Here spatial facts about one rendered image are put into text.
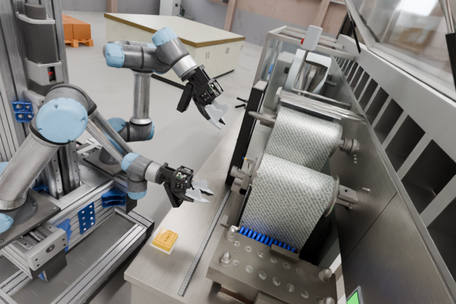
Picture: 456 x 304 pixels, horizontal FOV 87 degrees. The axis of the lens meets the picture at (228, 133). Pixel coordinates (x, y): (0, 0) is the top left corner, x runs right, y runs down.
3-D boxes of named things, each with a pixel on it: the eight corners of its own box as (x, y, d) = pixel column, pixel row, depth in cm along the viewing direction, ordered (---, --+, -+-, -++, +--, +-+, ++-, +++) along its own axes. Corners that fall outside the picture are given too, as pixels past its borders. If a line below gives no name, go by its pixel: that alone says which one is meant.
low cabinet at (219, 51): (237, 72, 662) (245, 36, 617) (188, 93, 455) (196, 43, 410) (174, 50, 716) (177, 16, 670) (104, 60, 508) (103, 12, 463)
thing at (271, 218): (238, 225, 91) (251, 190, 82) (299, 251, 87) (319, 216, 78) (238, 226, 90) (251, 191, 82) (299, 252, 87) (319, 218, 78)
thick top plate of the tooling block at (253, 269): (221, 237, 90) (224, 226, 87) (328, 283, 84) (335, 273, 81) (205, 277, 76) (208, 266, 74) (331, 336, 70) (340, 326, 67)
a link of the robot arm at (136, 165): (131, 164, 100) (132, 147, 96) (155, 174, 98) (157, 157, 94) (119, 175, 93) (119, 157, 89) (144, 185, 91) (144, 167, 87)
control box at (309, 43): (301, 46, 118) (309, 24, 113) (314, 50, 116) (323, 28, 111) (297, 47, 113) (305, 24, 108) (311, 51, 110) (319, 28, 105)
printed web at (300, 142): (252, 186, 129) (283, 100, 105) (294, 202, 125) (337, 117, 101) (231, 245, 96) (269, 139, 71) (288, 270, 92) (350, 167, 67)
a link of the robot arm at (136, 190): (144, 181, 108) (145, 162, 103) (148, 199, 100) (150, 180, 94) (125, 183, 104) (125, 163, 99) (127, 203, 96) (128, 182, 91)
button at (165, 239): (161, 230, 95) (162, 226, 94) (178, 237, 94) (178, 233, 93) (152, 244, 89) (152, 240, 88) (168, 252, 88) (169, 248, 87)
